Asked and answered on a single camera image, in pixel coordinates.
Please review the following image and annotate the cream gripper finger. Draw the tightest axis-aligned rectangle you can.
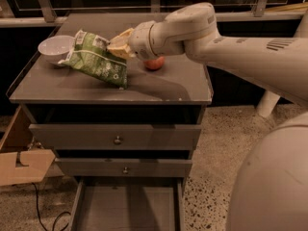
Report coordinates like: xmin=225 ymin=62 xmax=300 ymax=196
xmin=110 ymin=28 xmax=134 ymax=47
xmin=107 ymin=44 xmax=136 ymax=60

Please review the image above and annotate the green jalapeno chip bag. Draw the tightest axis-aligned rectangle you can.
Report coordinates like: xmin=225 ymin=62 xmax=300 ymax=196
xmin=59 ymin=30 xmax=127 ymax=89

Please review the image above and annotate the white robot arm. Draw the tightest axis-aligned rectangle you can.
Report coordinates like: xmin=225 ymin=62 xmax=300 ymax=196
xmin=108 ymin=3 xmax=308 ymax=231

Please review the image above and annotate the grey drawer cabinet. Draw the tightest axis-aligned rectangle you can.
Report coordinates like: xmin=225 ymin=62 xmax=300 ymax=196
xmin=6 ymin=13 xmax=214 ymax=178

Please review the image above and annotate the top grey drawer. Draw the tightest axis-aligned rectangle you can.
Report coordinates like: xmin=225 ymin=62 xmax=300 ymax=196
xmin=29 ymin=124 xmax=201 ymax=150

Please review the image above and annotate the grey drawer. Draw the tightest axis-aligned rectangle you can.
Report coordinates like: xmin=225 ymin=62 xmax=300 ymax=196
xmin=68 ymin=177 xmax=185 ymax=231
xmin=29 ymin=124 xmax=201 ymax=150
xmin=56 ymin=158 xmax=193 ymax=177

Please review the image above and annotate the middle grey drawer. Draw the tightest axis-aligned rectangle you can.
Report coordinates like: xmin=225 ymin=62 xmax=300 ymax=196
xmin=56 ymin=158 xmax=193 ymax=177

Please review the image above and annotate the bottom grey drawer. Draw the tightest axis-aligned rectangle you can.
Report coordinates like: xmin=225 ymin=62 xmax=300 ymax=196
xmin=68 ymin=177 xmax=185 ymax=231

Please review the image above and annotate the red apple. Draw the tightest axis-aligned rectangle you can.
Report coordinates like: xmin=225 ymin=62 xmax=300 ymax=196
xmin=143 ymin=57 xmax=165 ymax=70

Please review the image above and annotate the white ceramic bowl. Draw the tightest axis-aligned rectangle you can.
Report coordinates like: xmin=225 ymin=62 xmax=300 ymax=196
xmin=38 ymin=35 xmax=75 ymax=64

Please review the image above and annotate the wooden cutout board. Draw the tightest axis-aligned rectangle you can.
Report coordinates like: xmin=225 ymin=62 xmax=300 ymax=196
xmin=0 ymin=149 xmax=55 ymax=186

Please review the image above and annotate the white diagonal pole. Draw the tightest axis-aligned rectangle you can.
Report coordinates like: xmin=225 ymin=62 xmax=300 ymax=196
xmin=256 ymin=10 xmax=308 ymax=117

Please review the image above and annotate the metal railing frame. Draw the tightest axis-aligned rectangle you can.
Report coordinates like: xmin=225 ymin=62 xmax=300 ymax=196
xmin=0 ymin=0 xmax=307 ymax=28

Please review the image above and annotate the black cable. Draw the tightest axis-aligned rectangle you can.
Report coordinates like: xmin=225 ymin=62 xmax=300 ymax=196
xmin=32 ymin=182 xmax=72 ymax=231

